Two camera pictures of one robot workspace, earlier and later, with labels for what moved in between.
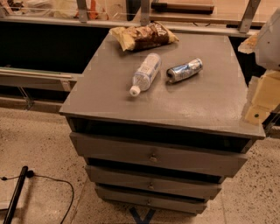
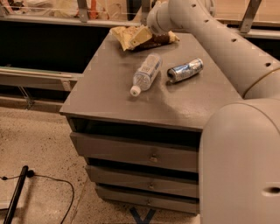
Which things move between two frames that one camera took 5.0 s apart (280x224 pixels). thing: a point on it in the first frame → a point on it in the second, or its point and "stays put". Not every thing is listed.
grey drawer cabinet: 166,150 stays put
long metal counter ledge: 110,24 stays put
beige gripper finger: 266,97 → 143,35
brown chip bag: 143,37 stays put
